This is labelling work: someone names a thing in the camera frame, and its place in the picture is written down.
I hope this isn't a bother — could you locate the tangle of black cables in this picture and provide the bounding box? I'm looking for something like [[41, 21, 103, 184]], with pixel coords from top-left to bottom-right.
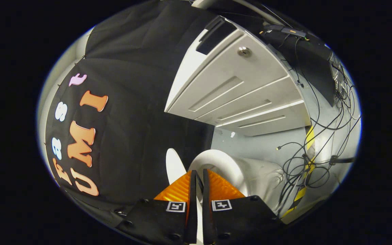
[[276, 34, 361, 206]]

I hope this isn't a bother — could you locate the black computer case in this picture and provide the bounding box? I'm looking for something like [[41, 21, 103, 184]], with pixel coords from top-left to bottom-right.
[[261, 31, 343, 107]]

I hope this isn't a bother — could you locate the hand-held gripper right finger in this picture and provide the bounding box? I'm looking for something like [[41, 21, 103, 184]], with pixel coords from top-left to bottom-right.
[[202, 168, 285, 245]]

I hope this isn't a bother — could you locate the yellow black hazard tape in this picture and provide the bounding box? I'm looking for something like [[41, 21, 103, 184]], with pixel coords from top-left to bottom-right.
[[281, 126, 316, 218]]

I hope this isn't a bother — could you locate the black backdrop cloth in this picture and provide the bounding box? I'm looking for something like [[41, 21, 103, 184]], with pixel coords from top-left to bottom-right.
[[45, 0, 217, 225]]

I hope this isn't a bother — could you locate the white drawer cabinet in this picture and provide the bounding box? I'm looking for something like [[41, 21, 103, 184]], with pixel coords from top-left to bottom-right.
[[164, 15, 311, 136]]

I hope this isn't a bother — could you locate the black adapter box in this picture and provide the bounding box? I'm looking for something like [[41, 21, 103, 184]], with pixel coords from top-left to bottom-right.
[[262, 24, 308, 38]]

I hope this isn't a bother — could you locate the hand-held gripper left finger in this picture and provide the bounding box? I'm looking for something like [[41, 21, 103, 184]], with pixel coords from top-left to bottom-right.
[[116, 169, 199, 245]]

